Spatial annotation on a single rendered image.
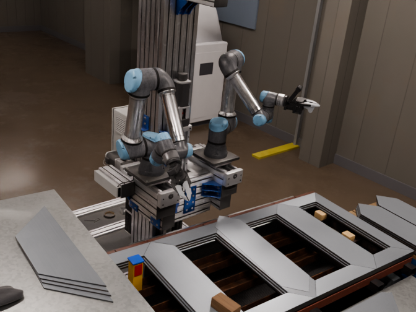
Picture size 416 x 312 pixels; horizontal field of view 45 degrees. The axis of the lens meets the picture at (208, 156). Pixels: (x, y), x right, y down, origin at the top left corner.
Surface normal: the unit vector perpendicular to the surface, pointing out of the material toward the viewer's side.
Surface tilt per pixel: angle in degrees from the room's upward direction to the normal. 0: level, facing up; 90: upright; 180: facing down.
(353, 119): 90
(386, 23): 90
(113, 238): 0
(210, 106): 90
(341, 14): 90
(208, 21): 71
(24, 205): 0
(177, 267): 0
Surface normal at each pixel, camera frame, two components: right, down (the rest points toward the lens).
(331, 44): -0.76, 0.20
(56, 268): 0.09, -0.91
